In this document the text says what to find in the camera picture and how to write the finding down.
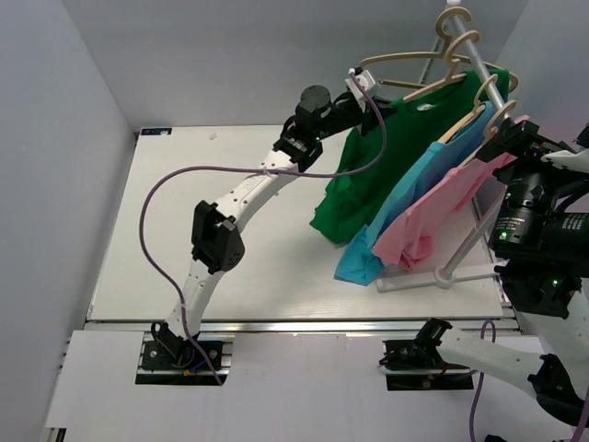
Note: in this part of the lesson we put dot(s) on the empty beige hanger on rack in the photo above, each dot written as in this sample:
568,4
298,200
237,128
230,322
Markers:
414,57

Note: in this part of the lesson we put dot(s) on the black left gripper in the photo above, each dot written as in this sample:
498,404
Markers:
370,118

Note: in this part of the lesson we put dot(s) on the blue t shirt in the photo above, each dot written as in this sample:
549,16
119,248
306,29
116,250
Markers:
414,198

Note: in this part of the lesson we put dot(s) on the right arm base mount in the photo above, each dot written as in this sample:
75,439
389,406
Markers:
415,365

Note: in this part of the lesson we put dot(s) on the white clothes rack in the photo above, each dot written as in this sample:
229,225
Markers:
465,179

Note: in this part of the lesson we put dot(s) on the pink t shirt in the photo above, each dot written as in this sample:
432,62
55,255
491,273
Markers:
437,207

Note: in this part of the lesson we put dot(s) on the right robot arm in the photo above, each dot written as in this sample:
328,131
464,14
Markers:
546,252

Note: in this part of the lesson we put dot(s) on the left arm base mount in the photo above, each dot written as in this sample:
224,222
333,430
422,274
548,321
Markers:
169,360

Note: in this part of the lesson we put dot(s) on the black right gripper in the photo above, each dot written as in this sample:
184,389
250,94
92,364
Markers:
508,134

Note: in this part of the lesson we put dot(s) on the blue label sticker left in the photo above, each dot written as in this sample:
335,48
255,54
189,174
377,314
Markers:
156,131

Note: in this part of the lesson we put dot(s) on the green t shirt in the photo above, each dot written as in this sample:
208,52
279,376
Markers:
352,202

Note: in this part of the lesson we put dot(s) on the beige hanger under blue shirt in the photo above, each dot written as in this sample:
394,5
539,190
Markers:
466,120

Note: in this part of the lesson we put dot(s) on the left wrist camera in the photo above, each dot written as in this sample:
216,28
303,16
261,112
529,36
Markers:
361,83

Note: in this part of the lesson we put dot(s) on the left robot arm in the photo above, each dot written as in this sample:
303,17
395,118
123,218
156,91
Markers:
217,246

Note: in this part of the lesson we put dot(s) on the beige hanger under pink shirt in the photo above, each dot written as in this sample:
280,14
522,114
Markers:
491,128

